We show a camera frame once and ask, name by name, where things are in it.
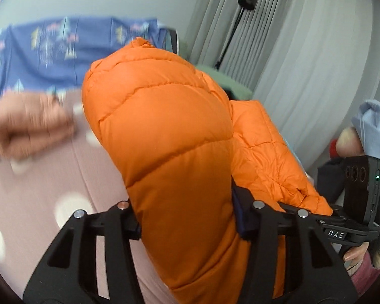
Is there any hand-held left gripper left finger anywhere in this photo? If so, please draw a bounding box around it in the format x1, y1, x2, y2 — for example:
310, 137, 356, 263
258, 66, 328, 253
22, 200, 145, 304

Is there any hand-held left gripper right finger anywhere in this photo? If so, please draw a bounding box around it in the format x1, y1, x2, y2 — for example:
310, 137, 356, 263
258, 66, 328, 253
231, 182, 359, 304

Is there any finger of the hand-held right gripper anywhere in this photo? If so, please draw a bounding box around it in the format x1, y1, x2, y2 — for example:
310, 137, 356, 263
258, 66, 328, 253
277, 201, 346, 225

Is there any orange puffer jacket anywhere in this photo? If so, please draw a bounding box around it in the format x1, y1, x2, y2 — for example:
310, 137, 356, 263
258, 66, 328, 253
82, 37, 334, 304

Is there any person's right forearm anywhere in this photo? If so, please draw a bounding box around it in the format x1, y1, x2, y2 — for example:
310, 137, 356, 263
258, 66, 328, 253
349, 253, 380, 289

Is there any person's right hand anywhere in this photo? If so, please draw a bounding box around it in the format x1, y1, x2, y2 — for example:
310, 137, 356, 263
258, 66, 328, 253
342, 243, 372, 277

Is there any cream plush toy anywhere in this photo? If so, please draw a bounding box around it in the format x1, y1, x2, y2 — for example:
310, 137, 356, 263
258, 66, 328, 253
335, 127, 365, 158

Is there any light blue cloth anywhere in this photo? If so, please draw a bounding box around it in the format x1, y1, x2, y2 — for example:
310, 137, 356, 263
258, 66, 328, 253
351, 99, 380, 169

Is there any pink dotted bed sheet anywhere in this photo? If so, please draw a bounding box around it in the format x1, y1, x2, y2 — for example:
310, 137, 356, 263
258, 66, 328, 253
0, 87, 167, 304

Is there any peach fleece garment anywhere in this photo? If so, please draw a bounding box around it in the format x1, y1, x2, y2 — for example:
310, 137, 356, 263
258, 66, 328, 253
0, 92, 77, 161

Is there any grey curtain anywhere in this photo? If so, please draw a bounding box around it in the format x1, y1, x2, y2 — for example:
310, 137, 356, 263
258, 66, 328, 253
184, 0, 380, 173

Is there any blue tree-print sheet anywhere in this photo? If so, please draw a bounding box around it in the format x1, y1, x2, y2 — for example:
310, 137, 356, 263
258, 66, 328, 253
0, 16, 180, 112

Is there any black floor lamp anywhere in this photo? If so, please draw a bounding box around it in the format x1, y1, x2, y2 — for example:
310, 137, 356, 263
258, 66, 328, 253
214, 0, 259, 71

